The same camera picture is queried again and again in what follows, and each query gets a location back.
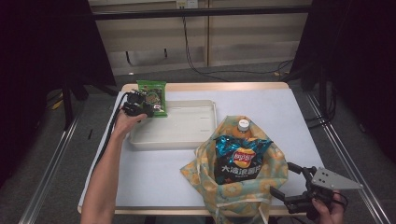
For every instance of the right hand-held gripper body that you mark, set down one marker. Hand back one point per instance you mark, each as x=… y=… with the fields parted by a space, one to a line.
x=330 y=180

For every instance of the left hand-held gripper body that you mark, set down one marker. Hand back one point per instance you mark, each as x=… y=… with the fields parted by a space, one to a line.
x=134 y=101

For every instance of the green snack packet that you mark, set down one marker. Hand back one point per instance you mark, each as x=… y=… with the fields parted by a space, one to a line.
x=155 y=93

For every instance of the white plastic tray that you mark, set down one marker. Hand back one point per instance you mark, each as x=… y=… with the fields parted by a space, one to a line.
x=183 y=127

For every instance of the fruit print cloth bag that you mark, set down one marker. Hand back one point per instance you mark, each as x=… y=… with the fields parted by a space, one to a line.
x=233 y=196

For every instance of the black chips bag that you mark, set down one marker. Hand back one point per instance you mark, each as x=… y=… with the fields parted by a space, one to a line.
x=239 y=165

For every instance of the orange drink bottle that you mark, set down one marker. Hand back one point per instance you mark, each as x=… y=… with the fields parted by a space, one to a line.
x=243 y=129

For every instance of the person's left hand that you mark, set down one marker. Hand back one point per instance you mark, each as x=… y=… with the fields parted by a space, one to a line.
x=126 y=126

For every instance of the person's right hand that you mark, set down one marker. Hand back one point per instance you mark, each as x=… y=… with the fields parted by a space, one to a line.
x=327 y=211

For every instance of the small black stick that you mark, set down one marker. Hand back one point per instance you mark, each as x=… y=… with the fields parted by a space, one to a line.
x=90 y=134

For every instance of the white table mat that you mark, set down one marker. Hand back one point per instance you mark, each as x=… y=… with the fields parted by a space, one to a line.
x=155 y=177

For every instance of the black metal stand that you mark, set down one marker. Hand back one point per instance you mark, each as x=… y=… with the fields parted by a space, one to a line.
x=323 y=93
x=67 y=105

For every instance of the wooden table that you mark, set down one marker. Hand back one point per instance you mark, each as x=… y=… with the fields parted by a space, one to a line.
x=218 y=86

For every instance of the black curtain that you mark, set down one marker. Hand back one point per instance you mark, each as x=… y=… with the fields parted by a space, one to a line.
x=37 y=62
x=361 y=62

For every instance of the black horizontal bar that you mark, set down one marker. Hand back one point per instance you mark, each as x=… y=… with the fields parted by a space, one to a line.
x=193 y=13

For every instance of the beige low cabinet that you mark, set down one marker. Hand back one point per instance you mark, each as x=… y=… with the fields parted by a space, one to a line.
x=249 y=34

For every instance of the aluminium floor rail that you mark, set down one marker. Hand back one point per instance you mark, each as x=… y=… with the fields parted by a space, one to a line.
x=49 y=174
x=337 y=146

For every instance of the white wall socket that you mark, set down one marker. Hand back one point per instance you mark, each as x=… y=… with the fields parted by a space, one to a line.
x=186 y=3

